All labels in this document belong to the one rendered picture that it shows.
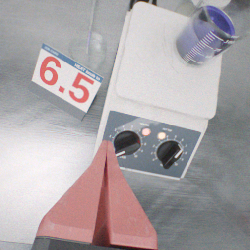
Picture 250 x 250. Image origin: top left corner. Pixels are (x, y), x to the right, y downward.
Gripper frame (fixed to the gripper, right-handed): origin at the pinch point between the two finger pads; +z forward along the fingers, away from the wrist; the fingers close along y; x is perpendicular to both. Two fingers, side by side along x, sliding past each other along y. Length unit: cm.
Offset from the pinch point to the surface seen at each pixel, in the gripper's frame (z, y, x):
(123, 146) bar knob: 5.9, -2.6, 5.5
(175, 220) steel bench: 2.5, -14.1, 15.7
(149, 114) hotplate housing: 8.7, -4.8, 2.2
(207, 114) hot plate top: 8.3, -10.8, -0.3
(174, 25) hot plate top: 15.7, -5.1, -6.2
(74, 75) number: 13.9, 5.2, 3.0
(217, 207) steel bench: 4.7, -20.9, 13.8
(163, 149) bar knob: 6.8, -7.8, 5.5
